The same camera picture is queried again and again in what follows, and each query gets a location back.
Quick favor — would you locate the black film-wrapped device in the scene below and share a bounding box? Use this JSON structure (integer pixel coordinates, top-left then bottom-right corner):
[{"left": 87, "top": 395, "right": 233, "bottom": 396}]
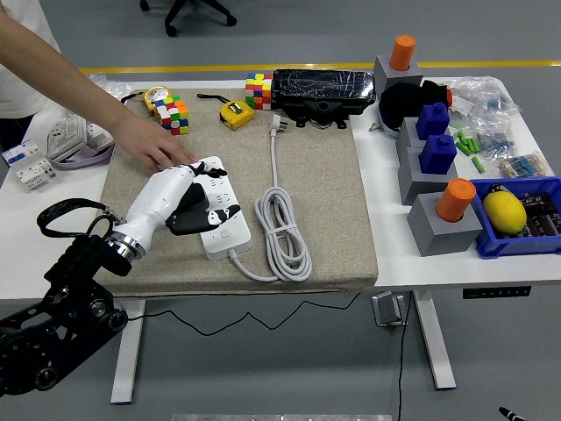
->
[{"left": 270, "top": 68, "right": 377, "bottom": 131}]

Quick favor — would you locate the white power strip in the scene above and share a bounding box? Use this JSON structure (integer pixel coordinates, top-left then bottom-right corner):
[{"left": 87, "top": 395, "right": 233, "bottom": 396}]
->
[{"left": 192, "top": 155, "right": 253, "bottom": 260}]

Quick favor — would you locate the black office chair base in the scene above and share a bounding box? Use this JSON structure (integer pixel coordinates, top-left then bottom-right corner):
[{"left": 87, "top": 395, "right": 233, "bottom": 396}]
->
[{"left": 138, "top": 0, "right": 238, "bottom": 39}]

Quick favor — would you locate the twisted colourful puzzle cube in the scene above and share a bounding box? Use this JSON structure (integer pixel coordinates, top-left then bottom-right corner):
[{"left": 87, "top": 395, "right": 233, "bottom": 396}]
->
[{"left": 153, "top": 95, "right": 190, "bottom": 136}]

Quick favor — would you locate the white circuit breaker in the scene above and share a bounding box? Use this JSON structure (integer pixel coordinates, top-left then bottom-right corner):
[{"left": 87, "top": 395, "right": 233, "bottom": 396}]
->
[{"left": 1, "top": 139, "right": 58, "bottom": 192}]

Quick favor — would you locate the blue block with knob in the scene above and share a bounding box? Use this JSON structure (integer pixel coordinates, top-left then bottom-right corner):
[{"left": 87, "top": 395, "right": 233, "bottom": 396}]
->
[
  {"left": 417, "top": 134, "right": 458, "bottom": 176},
  {"left": 415, "top": 103, "right": 451, "bottom": 141}
]

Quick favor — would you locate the clear bag of blue parts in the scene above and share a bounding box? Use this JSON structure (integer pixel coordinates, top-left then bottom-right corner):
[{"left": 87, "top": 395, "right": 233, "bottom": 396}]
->
[{"left": 446, "top": 76, "right": 522, "bottom": 128}]

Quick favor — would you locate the grey square base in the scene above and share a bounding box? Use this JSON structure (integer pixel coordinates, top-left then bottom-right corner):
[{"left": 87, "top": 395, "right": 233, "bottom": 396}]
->
[
  {"left": 397, "top": 146, "right": 459, "bottom": 206},
  {"left": 395, "top": 117, "right": 429, "bottom": 153}
]

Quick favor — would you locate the white power strip cord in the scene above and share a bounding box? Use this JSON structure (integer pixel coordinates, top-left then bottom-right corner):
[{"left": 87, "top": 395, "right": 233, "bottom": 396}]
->
[{"left": 227, "top": 112, "right": 314, "bottom": 283}]

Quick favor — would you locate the grey-brown mat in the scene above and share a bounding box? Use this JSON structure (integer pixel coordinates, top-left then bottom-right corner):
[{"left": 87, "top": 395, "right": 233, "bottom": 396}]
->
[{"left": 94, "top": 87, "right": 380, "bottom": 299}]

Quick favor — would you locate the silver metal bracket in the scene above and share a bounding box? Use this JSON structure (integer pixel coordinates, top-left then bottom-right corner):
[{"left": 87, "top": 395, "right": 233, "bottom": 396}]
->
[{"left": 371, "top": 291, "right": 407, "bottom": 328}]

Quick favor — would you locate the empty clear plastic bag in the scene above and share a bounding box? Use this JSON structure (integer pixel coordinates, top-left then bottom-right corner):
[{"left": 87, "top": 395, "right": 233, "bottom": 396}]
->
[{"left": 104, "top": 81, "right": 135, "bottom": 101}]

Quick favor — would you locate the small clear bag of parts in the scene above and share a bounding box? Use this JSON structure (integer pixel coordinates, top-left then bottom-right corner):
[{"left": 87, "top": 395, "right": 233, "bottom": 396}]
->
[{"left": 475, "top": 125, "right": 516, "bottom": 159}]

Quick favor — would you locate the orange cylinder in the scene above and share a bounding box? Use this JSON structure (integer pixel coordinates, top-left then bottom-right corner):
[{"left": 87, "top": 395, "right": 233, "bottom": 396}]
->
[
  {"left": 389, "top": 34, "right": 416, "bottom": 72},
  {"left": 436, "top": 177, "right": 478, "bottom": 224}
]

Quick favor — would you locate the grey block with round hole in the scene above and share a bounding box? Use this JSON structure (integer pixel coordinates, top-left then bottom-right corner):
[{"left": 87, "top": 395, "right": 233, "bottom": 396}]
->
[
  {"left": 373, "top": 55, "right": 424, "bottom": 91},
  {"left": 407, "top": 191, "right": 484, "bottom": 258}
]

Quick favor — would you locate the black plug adapter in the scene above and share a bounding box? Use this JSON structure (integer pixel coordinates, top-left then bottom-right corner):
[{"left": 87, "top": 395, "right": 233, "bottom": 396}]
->
[{"left": 177, "top": 182, "right": 210, "bottom": 218}]

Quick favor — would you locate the round yellow tape measure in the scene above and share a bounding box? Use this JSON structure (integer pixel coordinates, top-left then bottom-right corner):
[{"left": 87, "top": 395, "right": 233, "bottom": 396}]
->
[{"left": 120, "top": 85, "right": 173, "bottom": 118}]

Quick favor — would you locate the blue plastic bin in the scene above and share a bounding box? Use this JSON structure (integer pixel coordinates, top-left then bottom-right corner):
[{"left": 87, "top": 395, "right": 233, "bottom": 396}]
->
[{"left": 468, "top": 175, "right": 561, "bottom": 260}]

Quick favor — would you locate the black fabric bundle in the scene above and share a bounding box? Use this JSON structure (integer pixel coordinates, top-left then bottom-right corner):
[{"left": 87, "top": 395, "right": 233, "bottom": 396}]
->
[{"left": 378, "top": 79, "right": 453, "bottom": 140}]

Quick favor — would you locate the black hanging cable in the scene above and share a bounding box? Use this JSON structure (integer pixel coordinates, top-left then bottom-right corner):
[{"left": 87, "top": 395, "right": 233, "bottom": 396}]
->
[{"left": 396, "top": 291, "right": 413, "bottom": 421}]

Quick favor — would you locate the person's hand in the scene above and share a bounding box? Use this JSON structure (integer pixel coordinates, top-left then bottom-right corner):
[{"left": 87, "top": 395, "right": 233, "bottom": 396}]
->
[{"left": 111, "top": 117, "right": 199, "bottom": 173}]

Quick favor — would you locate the black parts pile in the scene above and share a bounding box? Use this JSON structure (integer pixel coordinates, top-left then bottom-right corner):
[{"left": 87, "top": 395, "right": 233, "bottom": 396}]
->
[{"left": 516, "top": 191, "right": 561, "bottom": 238}]

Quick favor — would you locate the person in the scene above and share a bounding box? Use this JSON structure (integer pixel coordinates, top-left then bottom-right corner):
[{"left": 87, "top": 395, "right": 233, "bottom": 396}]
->
[{"left": 0, "top": 0, "right": 61, "bottom": 153}]

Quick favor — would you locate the square yellow tape measure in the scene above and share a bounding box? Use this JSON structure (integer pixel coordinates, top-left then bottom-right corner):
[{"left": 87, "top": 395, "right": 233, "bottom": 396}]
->
[{"left": 195, "top": 92, "right": 256, "bottom": 132}]

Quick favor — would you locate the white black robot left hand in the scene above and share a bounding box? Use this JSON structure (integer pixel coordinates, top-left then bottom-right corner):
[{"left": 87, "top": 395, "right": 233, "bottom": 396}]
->
[{"left": 111, "top": 160, "right": 243, "bottom": 256}]

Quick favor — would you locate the thin black plug cord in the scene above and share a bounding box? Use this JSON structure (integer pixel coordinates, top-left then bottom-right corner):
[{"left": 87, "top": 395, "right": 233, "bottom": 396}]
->
[{"left": 124, "top": 291, "right": 362, "bottom": 338}]

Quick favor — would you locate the white table leg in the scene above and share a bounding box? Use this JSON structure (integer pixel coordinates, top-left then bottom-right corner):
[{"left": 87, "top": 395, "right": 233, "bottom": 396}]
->
[
  {"left": 411, "top": 289, "right": 458, "bottom": 391},
  {"left": 109, "top": 300, "right": 146, "bottom": 405}
]

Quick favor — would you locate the clear bag of resistors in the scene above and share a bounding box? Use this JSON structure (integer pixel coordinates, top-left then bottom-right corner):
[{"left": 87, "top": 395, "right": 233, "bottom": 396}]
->
[{"left": 499, "top": 151, "right": 554, "bottom": 180}]

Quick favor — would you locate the black table control panel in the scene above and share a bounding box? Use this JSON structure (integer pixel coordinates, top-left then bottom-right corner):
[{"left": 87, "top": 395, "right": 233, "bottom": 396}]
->
[{"left": 462, "top": 285, "right": 532, "bottom": 301}]

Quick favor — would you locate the yellow lemon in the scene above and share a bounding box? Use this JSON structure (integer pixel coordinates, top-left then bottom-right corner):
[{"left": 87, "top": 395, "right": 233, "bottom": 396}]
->
[{"left": 481, "top": 191, "right": 528, "bottom": 233}]

